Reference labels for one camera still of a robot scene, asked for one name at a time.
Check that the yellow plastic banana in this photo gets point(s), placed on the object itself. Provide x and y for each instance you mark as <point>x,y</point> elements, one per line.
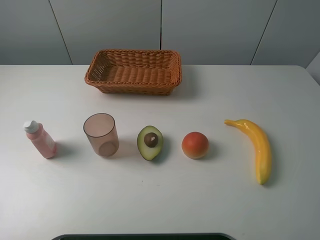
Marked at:
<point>262,148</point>

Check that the brown wicker basket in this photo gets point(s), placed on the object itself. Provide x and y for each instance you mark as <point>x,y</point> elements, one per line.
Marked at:
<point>132,71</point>

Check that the halved toy avocado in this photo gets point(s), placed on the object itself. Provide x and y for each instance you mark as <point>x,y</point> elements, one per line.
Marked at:
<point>150,142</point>

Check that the red orange toy tomato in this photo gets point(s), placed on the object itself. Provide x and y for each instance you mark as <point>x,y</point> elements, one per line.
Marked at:
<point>195,145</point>

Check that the translucent pink plastic cup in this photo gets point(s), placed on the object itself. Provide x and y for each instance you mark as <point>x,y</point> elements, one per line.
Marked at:
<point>101,132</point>

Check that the black tray edge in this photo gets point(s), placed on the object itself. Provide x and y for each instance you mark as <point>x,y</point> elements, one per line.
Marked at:
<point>146,236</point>

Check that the pink bottle white cap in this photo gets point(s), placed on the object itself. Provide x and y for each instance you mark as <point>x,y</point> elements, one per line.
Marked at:
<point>42,141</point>

